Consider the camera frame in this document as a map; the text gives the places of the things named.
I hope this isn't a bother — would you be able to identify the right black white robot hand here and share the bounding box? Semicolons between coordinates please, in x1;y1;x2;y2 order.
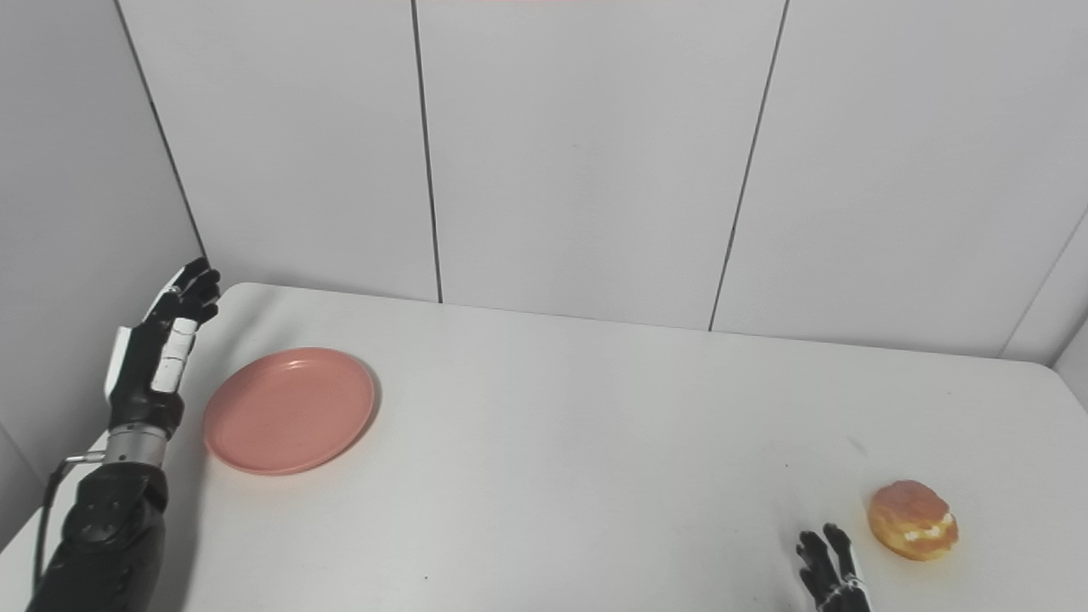
796;523;873;612

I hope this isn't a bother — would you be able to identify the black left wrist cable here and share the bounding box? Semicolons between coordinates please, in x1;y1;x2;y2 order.
32;453;107;596

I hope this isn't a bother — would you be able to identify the pink round plate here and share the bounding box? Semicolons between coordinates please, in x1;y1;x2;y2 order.
203;347;377;476

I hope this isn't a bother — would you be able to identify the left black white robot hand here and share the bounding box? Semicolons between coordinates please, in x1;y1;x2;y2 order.
104;258;222;439

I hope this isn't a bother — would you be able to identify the cream puff pastry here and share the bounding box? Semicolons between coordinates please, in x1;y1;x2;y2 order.
866;480;960;563

